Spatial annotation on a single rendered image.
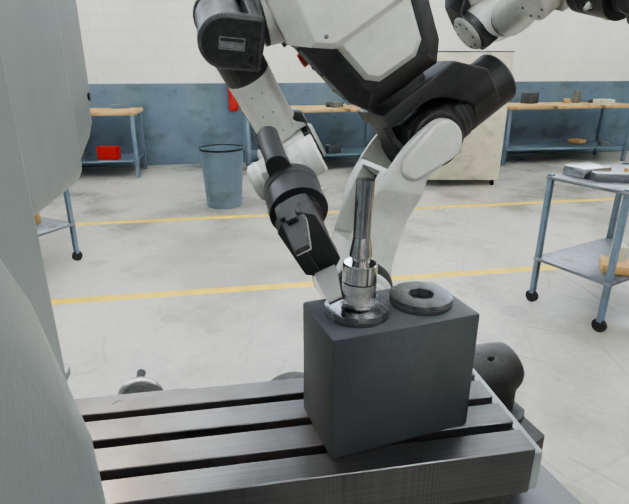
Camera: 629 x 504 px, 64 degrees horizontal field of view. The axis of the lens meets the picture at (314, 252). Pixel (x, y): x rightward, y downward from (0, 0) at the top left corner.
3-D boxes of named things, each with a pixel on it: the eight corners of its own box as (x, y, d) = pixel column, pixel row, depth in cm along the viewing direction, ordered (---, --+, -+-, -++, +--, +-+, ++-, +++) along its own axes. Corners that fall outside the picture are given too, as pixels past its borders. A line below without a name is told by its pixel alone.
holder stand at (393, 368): (302, 407, 80) (301, 292, 73) (424, 380, 87) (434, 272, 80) (330, 460, 69) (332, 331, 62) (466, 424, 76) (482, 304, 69)
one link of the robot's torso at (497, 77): (489, 98, 115) (457, 27, 107) (528, 101, 104) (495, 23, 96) (394, 173, 114) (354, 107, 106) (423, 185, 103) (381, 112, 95)
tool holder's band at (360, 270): (374, 263, 70) (374, 256, 70) (380, 276, 66) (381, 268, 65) (340, 263, 70) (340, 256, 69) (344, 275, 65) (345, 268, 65)
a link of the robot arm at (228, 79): (223, 70, 103) (184, 7, 93) (261, 48, 102) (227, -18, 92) (229, 95, 95) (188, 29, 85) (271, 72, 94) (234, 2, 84)
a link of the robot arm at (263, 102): (267, 161, 117) (216, 79, 101) (317, 135, 115) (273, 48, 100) (276, 189, 109) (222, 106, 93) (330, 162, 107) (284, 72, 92)
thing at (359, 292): (371, 296, 72) (374, 263, 70) (378, 311, 67) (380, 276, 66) (338, 296, 71) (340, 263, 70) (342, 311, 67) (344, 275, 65)
